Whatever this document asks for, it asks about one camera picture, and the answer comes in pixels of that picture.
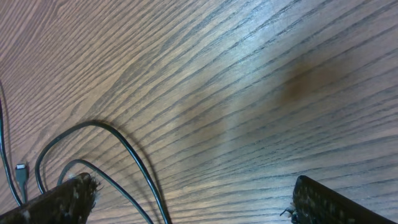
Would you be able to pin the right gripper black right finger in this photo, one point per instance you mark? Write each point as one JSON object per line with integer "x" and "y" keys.
{"x": 314, "y": 203}

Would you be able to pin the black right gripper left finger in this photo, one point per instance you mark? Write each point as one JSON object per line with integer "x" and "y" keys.
{"x": 68, "y": 203}

